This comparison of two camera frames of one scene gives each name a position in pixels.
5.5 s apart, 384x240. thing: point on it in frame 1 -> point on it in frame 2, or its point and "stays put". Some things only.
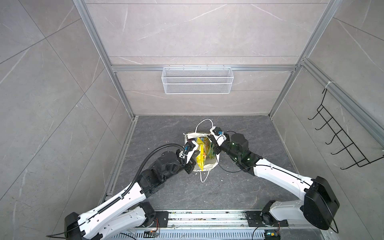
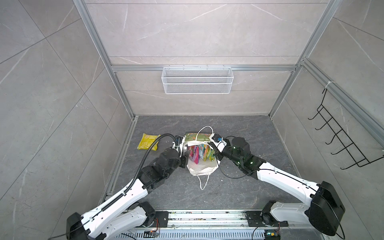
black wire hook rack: x=359 y=158 stays put
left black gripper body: x=189 y=165 -> x=184 y=161
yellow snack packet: x=200 y=157 -> x=146 y=141
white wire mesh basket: x=197 y=80 stays put
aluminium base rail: x=222 y=225 stays put
